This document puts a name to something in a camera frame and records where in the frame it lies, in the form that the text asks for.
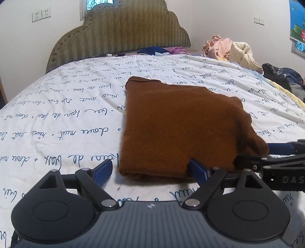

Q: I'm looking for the brown knit sweater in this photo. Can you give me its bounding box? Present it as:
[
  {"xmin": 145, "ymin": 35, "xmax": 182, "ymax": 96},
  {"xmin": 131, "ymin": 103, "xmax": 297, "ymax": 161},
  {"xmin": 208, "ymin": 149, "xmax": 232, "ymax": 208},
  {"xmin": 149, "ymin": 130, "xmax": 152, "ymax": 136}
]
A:
[{"xmin": 119, "ymin": 76, "xmax": 269, "ymax": 179}]

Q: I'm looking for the pink clothes pile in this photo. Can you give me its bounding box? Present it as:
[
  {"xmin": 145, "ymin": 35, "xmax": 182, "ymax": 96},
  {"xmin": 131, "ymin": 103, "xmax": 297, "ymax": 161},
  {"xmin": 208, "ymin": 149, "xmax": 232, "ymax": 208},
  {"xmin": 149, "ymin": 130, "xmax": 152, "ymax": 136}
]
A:
[{"xmin": 202, "ymin": 35, "xmax": 233, "ymax": 60}]

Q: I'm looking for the black garment pile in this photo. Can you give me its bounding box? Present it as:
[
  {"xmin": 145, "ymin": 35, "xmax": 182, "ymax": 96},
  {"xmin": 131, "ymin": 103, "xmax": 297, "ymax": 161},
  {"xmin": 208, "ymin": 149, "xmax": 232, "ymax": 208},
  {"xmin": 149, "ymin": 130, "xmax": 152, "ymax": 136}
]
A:
[{"xmin": 262, "ymin": 63, "xmax": 304, "ymax": 91}]

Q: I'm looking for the cream padded jacket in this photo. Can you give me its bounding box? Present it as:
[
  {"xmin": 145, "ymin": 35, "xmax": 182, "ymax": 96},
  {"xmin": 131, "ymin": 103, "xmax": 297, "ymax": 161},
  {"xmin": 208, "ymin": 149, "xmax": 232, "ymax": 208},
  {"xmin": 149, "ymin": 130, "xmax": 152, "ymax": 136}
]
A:
[{"xmin": 229, "ymin": 42, "xmax": 263, "ymax": 74}]

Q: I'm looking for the purple garment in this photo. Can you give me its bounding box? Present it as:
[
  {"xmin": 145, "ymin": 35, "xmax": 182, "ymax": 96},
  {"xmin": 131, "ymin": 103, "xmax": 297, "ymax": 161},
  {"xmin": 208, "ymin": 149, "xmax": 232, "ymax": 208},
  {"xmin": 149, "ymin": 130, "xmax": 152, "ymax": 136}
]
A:
[{"xmin": 164, "ymin": 46, "xmax": 189, "ymax": 55}]

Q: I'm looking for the navy blue garment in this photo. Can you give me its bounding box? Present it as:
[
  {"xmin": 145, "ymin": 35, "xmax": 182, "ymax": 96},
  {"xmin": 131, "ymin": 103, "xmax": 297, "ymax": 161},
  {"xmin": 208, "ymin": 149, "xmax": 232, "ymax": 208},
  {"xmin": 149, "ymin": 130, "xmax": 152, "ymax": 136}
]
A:
[{"xmin": 137, "ymin": 47, "xmax": 168, "ymax": 55}]

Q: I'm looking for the olive upholstered headboard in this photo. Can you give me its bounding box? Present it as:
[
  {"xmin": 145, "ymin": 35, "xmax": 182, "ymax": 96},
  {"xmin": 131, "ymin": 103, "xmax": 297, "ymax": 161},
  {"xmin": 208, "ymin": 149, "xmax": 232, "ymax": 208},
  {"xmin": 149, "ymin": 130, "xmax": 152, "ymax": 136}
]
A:
[{"xmin": 46, "ymin": 1, "xmax": 191, "ymax": 73}]

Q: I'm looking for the white wall switch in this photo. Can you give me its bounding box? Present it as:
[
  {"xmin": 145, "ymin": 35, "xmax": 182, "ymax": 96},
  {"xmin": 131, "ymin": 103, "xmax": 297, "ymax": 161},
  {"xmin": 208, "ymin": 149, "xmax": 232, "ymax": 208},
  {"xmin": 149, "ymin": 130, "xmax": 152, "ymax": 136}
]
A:
[{"xmin": 253, "ymin": 17, "xmax": 265, "ymax": 26}]

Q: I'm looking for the flower picture on wall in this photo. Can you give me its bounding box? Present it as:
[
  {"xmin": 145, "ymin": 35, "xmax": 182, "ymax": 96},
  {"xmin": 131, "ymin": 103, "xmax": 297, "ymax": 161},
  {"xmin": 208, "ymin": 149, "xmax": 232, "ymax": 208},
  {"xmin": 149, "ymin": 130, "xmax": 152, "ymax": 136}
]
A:
[{"xmin": 289, "ymin": 0, "xmax": 305, "ymax": 43}]

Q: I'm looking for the white double wall socket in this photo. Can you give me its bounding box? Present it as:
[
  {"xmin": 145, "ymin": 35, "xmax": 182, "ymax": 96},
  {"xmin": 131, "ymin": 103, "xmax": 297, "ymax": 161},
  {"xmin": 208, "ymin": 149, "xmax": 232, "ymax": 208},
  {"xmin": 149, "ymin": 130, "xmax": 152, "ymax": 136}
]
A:
[{"xmin": 31, "ymin": 7, "xmax": 52, "ymax": 22}]

